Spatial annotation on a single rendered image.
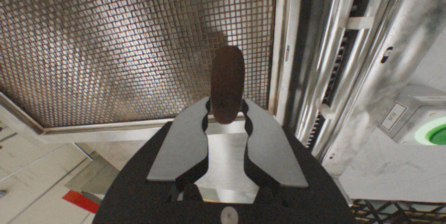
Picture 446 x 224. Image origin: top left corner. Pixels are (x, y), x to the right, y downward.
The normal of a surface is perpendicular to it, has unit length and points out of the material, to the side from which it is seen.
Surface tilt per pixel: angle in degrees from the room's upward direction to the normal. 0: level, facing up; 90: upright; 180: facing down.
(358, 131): 0
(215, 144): 0
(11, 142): 90
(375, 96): 0
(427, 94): 90
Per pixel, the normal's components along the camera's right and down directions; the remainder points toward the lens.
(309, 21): -0.20, 0.52
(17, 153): 0.97, -0.01
